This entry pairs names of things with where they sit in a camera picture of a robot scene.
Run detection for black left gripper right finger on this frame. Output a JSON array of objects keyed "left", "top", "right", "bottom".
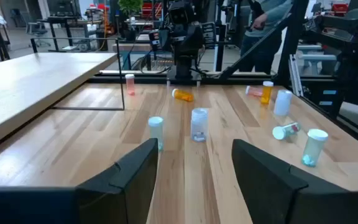
[{"left": 231, "top": 139, "right": 358, "bottom": 224}]

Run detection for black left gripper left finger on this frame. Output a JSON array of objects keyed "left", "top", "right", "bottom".
[{"left": 0, "top": 138, "right": 159, "bottom": 224}]

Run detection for pink medicine bottle white cap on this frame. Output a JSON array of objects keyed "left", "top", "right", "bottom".
[
  {"left": 124, "top": 73, "right": 136, "bottom": 96},
  {"left": 245, "top": 85, "right": 264, "bottom": 98}
]

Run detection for clear medicine bottle white cap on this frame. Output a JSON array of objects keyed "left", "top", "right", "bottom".
[{"left": 190, "top": 108, "right": 209, "bottom": 143}]

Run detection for orange medicine bottle white cap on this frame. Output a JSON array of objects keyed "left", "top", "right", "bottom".
[
  {"left": 171, "top": 88, "right": 195, "bottom": 103},
  {"left": 260, "top": 80, "right": 274, "bottom": 105}
]

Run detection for teal medicine bottle white pills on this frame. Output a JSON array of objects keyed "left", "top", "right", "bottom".
[{"left": 301, "top": 128, "right": 329, "bottom": 168}]

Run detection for teal medicine bottle red pill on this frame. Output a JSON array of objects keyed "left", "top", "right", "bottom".
[{"left": 272, "top": 122, "right": 301, "bottom": 141}]

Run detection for red storage bins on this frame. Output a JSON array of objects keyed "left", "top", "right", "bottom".
[{"left": 141, "top": 1, "right": 163, "bottom": 20}]

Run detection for green potted room plant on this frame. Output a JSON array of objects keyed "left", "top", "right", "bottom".
[{"left": 117, "top": 0, "right": 144, "bottom": 18}]

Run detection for person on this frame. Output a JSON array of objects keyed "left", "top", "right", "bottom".
[{"left": 239, "top": 0, "right": 295, "bottom": 74}]

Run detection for black office desk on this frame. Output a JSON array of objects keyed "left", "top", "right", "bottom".
[{"left": 37, "top": 16, "right": 105, "bottom": 53}]

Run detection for grey office chair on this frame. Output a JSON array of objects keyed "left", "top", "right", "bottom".
[{"left": 25, "top": 21, "right": 52, "bottom": 48}]

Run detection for wooden shelf black metal frame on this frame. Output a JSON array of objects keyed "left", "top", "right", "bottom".
[{"left": 0, "top": 37, "right": 126, "bottom": 154}]

